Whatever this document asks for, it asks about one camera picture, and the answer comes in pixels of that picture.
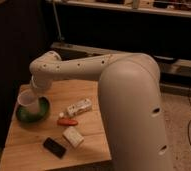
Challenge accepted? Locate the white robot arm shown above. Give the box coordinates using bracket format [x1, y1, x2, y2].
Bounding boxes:
[29, 51, 174, 171]

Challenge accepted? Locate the green ceramic bowl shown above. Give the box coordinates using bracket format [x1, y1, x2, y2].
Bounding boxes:
[16, 97, 50, 123]

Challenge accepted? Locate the orange carrot toy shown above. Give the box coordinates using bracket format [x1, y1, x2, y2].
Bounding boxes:
[57, 119, 78, 126]

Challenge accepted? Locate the wooden table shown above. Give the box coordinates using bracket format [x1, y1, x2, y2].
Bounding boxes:
[0, 80, 111, 171]

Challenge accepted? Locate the white rectangular box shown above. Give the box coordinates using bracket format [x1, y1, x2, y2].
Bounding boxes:
[63, 126, 84, 148]

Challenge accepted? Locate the metal stand pole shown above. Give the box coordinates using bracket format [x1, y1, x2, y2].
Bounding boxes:
[52, 0, 65, 43]

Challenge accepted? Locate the black object on bench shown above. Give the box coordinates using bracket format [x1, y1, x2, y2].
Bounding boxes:
[153, 55, 177, 64]

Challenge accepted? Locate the black smartphone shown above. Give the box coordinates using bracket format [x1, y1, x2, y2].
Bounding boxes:
[43, 138, 66, 158]

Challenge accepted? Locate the low wooden shelf bench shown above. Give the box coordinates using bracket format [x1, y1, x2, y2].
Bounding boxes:
[51, 42, 191, 77]

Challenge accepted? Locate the upper wall shelf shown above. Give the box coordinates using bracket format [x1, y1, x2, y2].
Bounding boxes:
[45, 0, 191, 18]

